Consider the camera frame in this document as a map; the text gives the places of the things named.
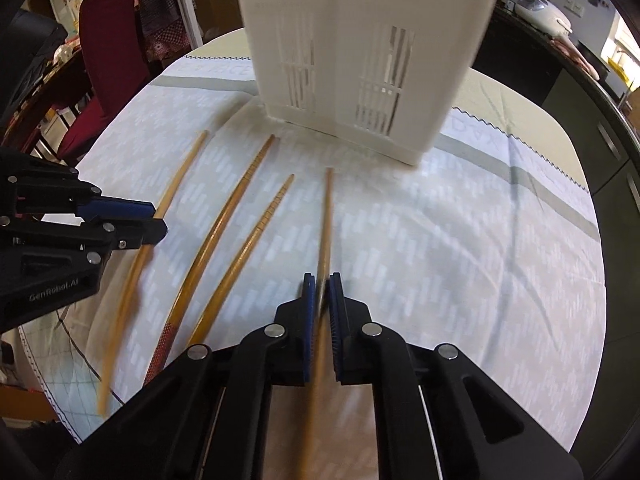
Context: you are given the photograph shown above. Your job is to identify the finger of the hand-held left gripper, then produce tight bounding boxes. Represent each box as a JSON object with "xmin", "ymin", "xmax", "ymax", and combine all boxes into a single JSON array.
[
  {"xmin": 0, "ymin": 147, "xmax": 157, "ymax": 221},
  {"xmin": 0, "ymin": 217, "xmax": 169, "ymax": 264}
]

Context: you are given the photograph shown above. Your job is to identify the pink cloth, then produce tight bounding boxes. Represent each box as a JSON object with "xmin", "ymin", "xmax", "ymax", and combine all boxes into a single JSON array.
[{"xmin": 552, "ymin": 35, "xmax": 606, "ymax": 78}]

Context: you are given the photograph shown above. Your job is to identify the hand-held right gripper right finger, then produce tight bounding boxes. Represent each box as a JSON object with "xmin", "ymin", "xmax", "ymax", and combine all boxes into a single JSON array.
[{"xmin": 326, "ymin": 272, "xmax": 586, "ymax": 480}]

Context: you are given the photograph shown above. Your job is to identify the checkered hanging apron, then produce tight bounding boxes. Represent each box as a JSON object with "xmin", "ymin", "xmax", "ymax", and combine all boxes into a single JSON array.
[{"xmin": 132, "ymin": 0, "xmax": 193, "ymax": 63}]

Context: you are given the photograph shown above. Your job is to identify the white rice cooker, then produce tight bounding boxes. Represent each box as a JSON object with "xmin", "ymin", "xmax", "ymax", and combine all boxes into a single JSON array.
[{"xmin": 515, "ymin": 0, "xmax": 573, "ymax": 36}]

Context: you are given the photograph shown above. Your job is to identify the red-ended wooden chopstick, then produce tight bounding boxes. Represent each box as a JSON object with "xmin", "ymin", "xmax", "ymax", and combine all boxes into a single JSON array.
[{"xmin": 144, "ymin": 134, "xmax": 277, "ymax": 387}]

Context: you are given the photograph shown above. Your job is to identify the white and teal tablecloth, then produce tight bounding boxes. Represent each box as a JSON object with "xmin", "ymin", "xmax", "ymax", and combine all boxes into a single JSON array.
[{"xmin": 17, "ymin": 27, "xmax": 601, "ymax": 453}]

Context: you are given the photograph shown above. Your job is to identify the red dining chair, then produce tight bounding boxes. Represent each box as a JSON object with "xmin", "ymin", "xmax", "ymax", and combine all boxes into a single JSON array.
[{"xmin": 50, "ymin": 0, "xmax": 151, "ymax": 153}]

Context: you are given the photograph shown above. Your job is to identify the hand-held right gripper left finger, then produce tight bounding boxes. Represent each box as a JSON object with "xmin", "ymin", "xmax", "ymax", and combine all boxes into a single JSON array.
[{"xmin": 55, "ymin": 272, "xmax": 321, "ymax": 480}]

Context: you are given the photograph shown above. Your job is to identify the white plastic utensil holder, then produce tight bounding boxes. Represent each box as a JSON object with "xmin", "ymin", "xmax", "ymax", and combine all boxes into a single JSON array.
[{"xmin": 231, "ymin": 0, "xmax": 511, "ymax": 168}]

